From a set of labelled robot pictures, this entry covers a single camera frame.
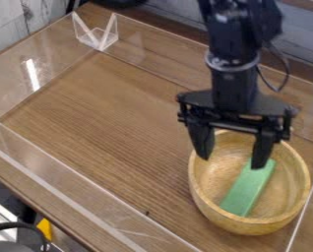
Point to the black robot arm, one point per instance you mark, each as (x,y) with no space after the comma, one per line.
(242,27)

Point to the brown wooden bowl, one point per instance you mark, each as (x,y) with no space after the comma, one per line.
(284,196)

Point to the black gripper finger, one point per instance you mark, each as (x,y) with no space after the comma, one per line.
(263,149)
(203,138)

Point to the clear acrylic corner bracket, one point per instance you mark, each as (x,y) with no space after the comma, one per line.
(98,38)

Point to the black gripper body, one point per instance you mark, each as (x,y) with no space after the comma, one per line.
(236,106)

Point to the clear acrylic tray wall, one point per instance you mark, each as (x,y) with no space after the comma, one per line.
(94,151)

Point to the yellow label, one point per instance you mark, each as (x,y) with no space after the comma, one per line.
(46,228)

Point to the green rectangular block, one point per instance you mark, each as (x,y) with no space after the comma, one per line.
(247,189)

